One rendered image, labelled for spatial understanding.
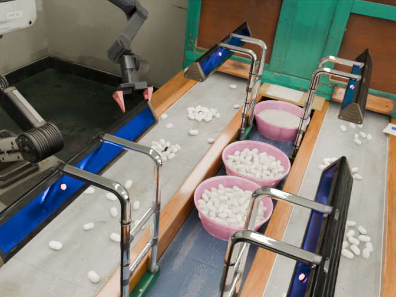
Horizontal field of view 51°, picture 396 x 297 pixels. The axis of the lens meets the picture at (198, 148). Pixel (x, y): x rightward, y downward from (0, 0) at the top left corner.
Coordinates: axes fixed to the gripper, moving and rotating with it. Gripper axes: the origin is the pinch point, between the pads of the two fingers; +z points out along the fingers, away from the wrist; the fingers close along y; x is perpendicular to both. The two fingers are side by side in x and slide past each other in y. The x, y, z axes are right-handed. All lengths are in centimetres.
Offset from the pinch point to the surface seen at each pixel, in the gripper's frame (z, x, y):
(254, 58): -10.6, 16.0, -45.7
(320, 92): 1, -17, -105
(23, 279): 46, 28, 48
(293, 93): -1, -21, -91
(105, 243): 43, 25, 25
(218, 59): -13.6, 9.0, -34.0
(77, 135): -14, -160, -4
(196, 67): -8.7, 17.9, -19.2
